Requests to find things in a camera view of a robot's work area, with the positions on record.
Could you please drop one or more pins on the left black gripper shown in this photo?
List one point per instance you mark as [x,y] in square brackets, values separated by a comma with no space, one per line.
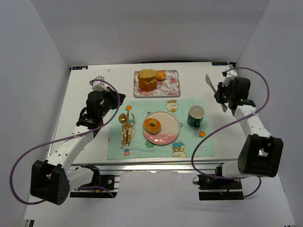
[116,98]

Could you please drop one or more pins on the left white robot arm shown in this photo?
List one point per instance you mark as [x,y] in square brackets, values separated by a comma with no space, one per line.
[51,179]

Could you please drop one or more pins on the green ceramic mug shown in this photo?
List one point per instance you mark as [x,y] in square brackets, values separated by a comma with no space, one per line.
[195,116]

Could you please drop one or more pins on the blue table label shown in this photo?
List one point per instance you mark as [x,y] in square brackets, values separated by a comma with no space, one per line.
[79,68]
[219,63]

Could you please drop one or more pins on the gold spoon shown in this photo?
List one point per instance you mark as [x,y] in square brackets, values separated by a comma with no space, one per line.
[122,118]

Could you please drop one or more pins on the gold knife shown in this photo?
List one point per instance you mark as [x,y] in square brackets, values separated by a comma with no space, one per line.
[127,129]

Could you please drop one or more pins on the pink white ceramic plate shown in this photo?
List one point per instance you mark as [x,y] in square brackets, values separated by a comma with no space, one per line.
[169,128]

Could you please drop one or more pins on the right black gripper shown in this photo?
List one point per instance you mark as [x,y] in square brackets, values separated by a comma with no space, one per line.
[220,95]

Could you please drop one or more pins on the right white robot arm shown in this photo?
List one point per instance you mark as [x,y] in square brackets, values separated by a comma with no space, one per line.
[261,152]

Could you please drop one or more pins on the mint cartoon placemat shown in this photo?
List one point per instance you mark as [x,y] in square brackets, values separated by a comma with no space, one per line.
[182,147]

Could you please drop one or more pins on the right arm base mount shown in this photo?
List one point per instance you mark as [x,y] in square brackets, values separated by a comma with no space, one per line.
[210,189]

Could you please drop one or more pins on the gold fork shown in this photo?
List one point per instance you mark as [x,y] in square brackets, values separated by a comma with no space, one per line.
[131,126]

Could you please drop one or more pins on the metal food tongs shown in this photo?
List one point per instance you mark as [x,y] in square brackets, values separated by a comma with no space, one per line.
[209,83]

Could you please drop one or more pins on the right blue table label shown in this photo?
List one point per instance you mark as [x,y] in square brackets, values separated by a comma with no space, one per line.
[219,63]

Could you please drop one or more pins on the orange glazed donut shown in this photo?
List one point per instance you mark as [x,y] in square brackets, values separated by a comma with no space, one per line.
[152,126]

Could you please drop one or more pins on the small round bun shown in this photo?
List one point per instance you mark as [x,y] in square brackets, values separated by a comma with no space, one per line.
[161,75]

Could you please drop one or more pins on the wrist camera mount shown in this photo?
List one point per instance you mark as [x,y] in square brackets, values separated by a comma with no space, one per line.
[98,85]
[228,76]

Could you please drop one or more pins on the left blue table label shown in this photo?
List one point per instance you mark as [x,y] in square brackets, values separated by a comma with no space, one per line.
[79,68]

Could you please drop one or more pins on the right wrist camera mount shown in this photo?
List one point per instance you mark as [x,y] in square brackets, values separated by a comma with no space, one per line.
[228,76]

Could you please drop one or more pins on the seeded bread slice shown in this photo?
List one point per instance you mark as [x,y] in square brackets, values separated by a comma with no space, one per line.
[147,74]

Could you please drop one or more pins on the large orange sponge cake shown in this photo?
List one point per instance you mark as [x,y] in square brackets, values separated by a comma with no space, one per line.
[147,85]

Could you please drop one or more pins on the floral rectangular tray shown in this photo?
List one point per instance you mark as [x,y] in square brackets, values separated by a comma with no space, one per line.
[170,87]

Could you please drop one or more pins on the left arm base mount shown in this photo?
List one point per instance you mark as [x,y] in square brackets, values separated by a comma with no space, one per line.
[88,181]

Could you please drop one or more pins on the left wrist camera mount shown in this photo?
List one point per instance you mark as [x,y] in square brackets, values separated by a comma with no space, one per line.
[98,85]

